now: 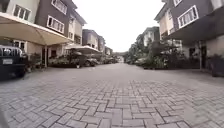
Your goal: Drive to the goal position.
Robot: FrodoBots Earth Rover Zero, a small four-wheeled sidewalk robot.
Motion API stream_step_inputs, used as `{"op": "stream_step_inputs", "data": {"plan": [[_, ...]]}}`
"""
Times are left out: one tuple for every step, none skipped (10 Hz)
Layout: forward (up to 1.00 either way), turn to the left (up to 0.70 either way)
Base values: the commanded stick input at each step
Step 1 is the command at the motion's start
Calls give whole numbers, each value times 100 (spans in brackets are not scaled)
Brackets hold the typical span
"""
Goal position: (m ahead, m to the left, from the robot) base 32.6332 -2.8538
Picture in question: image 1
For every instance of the row of houses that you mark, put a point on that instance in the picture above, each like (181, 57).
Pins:
(50, 20)
(186, 20)

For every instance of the large beige canopy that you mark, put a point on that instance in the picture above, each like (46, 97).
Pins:
(26, 31)

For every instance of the grey brick paved road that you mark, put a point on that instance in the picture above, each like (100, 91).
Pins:
(113, 96)

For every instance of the small beige canopy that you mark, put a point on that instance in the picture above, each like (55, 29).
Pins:
(83, 49)

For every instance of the green bush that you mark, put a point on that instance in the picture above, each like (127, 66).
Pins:
(35, 61)

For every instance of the black car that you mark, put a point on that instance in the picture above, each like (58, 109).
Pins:
(11, 61)

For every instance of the green plants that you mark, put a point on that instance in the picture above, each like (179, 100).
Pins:
(61, 61)

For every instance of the green bushes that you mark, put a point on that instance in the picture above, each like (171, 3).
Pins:
(156, 56)

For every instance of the dark car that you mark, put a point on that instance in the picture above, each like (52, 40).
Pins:
(88, 62)

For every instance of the pale car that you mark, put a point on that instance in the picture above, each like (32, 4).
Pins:
(140, 61)

